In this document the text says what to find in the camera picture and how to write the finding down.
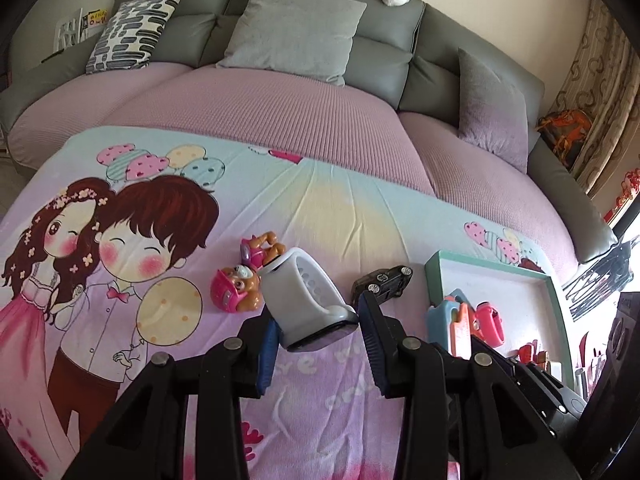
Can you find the pink sofa cover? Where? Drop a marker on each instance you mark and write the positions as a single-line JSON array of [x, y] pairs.
[[280, 110]]

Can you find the blue orange plastic toy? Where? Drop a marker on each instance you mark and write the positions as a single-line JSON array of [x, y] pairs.
[[442, 325]]

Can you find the beige patterned curtain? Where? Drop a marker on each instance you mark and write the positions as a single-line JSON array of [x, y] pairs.
[[605, 85]]

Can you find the white grey smart watch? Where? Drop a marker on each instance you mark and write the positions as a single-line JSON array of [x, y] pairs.
[[295, 300]]

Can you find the orange bag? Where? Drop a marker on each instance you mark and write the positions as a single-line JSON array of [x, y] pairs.
[[565, 132]]

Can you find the black white patterned mat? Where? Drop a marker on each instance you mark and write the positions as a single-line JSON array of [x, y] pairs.
[[600, 280]]

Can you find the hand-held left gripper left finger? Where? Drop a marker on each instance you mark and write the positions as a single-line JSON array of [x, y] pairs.
[[267, 355]]

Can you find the small grey pillow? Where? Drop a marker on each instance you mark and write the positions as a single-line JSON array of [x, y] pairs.
[[492, 110]]

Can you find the patterned blue white pillow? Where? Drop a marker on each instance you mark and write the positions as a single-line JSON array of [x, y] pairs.
[[132, 30]]

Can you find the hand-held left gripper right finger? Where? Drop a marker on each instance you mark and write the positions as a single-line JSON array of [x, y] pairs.
[[375, 345]]

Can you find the large grey pillow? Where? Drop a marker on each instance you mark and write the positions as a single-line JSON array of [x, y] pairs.
[[295, 30]]

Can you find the grey sofa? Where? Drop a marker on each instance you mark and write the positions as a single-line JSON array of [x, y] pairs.
[[390, 25]]

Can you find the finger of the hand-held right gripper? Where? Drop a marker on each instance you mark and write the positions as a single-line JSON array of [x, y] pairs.
[[487, 348]]

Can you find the small brown toy puppy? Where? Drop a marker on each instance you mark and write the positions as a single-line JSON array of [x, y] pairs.
[[260, 249]]

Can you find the magazine rack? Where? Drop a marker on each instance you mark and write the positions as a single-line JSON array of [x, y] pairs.
[[75, 27]]

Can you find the printed blanket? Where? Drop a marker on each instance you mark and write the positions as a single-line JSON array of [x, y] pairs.
[[325, 210]]

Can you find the pink helmet toy puppy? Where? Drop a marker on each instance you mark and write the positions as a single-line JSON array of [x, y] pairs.
[[237, 287]]

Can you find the pink smart watch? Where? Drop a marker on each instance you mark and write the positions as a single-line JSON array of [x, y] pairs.
[[487, 322]]

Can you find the teal rimmed white tray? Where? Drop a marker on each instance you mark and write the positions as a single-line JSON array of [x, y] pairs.
[[515, 290]]

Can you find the black toy car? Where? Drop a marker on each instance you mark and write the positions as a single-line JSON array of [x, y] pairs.
[[382, 282]]

